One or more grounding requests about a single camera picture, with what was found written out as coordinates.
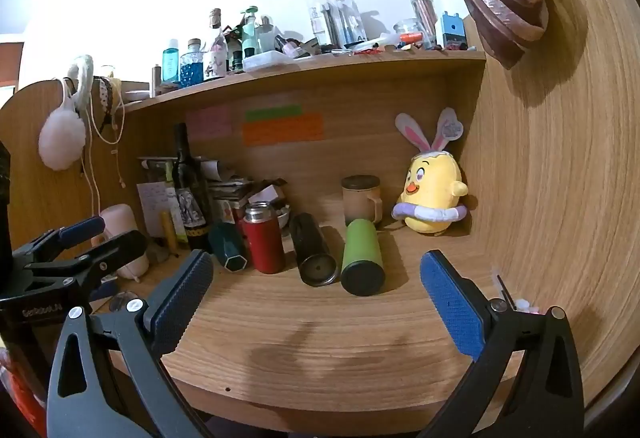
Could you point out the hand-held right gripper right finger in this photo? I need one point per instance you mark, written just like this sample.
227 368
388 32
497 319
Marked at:
452 303

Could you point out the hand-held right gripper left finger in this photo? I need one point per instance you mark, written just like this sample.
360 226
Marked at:
181 300

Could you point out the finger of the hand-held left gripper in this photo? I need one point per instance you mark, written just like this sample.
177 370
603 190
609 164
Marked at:
120 250
82 229

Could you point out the teal hexagonal cup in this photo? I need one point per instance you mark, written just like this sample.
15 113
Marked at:
225 243

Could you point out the green cup black base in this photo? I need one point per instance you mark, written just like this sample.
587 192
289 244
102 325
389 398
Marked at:
361 248

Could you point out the pink and white jar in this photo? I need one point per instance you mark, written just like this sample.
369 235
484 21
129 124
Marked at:
122 217

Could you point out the yellow pen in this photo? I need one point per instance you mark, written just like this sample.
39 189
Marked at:
167 230

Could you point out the white notepad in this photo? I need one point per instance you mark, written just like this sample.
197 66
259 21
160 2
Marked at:
152 205

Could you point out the red cloth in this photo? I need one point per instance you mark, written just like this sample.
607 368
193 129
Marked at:
20 393

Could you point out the dark wine bottle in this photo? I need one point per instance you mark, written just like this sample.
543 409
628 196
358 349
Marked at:
187 188

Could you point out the white fluffy pompom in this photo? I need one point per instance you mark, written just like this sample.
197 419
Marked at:
62 137

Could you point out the red thermos flask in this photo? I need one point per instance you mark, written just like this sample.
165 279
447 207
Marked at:
265 248

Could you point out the yellow chick plush toy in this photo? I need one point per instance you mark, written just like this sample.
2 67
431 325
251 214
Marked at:
430 188

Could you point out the stack of books and papers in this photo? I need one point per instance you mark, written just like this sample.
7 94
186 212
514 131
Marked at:
230 190

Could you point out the dotted headband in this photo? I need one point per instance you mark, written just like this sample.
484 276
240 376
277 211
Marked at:
105 97

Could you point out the brown mug with lid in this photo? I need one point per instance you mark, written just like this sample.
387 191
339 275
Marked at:
357 203

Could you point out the white fluffy headband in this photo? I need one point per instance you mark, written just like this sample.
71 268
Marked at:
82 75

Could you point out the pink sticky note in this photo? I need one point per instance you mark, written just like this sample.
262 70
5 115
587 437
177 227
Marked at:
210 122

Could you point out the blue liquid bottle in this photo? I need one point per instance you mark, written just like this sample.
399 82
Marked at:
170 62

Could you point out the blue dotted bottle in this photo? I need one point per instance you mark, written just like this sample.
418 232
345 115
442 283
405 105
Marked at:
190 65

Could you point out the orange sticky note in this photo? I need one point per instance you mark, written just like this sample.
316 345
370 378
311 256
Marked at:
282 130

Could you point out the green sticky note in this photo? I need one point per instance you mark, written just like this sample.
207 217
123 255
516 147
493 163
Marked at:
272 112

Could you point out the corked glass bottle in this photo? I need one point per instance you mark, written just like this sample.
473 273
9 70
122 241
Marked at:
216 52

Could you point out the white tray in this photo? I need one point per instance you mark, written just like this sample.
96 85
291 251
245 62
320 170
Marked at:
265 60

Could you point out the green pump bottle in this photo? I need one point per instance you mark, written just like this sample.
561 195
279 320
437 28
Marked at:
249 35

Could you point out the wooden shelf board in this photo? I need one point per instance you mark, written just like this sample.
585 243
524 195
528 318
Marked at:
300 70

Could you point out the clear plastic bottle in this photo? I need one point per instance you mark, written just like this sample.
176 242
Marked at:
266 35

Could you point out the blue box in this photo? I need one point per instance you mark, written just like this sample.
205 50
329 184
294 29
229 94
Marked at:
451 30

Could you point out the tall clear jar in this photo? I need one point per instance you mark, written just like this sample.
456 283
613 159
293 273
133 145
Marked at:
424 15

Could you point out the toothbrush blister pack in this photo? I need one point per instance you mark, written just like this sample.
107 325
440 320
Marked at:
352 22
320 20

